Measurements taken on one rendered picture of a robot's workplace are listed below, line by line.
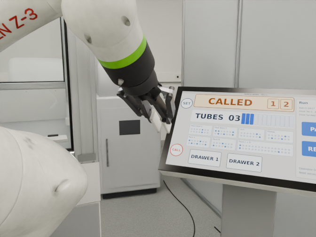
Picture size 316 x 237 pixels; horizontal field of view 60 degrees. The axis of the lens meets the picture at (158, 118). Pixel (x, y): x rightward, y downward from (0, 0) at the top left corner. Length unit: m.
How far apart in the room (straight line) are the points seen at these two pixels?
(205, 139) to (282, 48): 1.06
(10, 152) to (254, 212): 0.77
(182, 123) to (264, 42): 1.13
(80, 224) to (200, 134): 0.52
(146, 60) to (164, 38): 3.89
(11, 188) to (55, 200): 0.07
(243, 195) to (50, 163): 0.68
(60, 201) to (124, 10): 0.27
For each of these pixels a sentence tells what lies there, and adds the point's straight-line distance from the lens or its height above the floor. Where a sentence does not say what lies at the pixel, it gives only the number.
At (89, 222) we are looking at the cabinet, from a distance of 1.06.
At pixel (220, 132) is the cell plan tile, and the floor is 1.07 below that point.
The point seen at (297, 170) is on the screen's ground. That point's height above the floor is 1.00.
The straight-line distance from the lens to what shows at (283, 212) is 1.90.
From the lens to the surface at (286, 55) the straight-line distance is 1.75.
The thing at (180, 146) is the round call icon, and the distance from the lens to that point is 0.85.
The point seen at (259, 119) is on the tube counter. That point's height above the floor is 1.11.
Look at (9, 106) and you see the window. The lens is 0.94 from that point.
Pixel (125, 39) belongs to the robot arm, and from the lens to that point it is 0.43.
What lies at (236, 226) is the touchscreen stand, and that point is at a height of 0.76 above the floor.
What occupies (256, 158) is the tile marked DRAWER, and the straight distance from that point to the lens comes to 0.81.
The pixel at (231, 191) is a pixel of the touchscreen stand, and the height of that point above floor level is 0.88.
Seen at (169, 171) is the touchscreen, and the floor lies 0.96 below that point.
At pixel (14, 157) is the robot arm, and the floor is 1.17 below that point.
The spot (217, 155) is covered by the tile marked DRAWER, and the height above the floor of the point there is 1.01.
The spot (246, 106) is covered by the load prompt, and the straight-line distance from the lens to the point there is 0.89.
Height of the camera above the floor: 1.26
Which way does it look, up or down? 10 degrees down
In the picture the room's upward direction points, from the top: straight up
